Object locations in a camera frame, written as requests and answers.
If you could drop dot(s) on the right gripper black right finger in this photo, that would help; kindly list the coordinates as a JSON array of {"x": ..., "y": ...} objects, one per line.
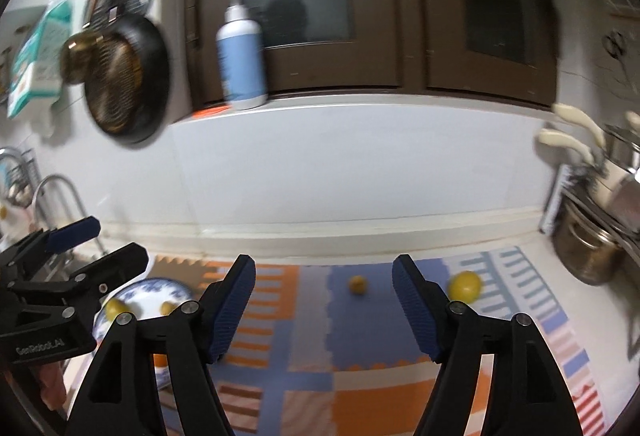
[{"x": 527, "y": 394}]

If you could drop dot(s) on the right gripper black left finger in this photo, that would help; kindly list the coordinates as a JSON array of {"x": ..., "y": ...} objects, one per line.
[{"x": 119, "y": 393}]

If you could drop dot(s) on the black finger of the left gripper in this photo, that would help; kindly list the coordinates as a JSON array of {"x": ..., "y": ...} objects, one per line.
[
  {"x": 79, "y": 232},
  {"x": 112, "y": 270}
]

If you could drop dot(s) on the small orange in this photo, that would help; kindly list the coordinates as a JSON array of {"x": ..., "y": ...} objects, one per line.
[{"x": 167, "y": 307}]

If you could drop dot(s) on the metal kitchen rack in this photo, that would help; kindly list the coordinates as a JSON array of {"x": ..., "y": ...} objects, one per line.
[{"x": 572, "y": 183}]

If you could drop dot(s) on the chrome sink faucet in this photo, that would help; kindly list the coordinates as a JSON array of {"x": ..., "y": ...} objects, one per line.
[{"x": 56, "y": 202}]

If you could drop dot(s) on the blue white porcelain plate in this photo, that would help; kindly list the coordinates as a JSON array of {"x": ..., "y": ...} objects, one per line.
[{"x": 144, "y": 298}]

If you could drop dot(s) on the yellow green round fruit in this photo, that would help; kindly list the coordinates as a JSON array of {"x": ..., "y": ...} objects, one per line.
[{"x": 465, "y": 286}]

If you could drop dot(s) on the stainless steel stock pot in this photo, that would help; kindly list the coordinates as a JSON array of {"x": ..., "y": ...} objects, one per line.
[{"x": 585, "y": 249}]

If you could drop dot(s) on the teal white box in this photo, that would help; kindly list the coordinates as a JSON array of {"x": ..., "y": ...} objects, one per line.
[{"x": 36, "y": 82}]

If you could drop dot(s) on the small brown kiwi fruit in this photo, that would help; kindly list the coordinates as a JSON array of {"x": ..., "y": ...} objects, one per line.
[{"x": 358, "y": 285}]

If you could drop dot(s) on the colourful patterned table mat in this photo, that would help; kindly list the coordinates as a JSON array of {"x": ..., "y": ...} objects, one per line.
[{"x": 311, "y": 358}]

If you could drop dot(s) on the blue white pump bottle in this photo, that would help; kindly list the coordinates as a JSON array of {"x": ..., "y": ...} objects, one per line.
[{"x": 241, "y": 62}]

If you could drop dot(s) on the hanging scissors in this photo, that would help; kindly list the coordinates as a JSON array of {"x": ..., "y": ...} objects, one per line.
[{"x": 615, "y": 44}]

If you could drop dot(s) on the cream handled saucepan lower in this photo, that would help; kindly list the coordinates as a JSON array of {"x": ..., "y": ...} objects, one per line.
[{"x": 603, "y": 176}]

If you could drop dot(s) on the cream handled saucepan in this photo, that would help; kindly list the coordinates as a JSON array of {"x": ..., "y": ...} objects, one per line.
[
  {"x": 618, "y": 144},
  {"x": 603, "y": 176}
]

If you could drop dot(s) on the cream handled saucepan upper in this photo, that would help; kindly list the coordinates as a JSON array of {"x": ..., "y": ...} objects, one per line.
[{"x": 618, "y": 144}]

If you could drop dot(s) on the brown window frame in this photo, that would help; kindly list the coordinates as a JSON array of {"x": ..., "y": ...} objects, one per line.
[{"x": 504, "y": 50}]

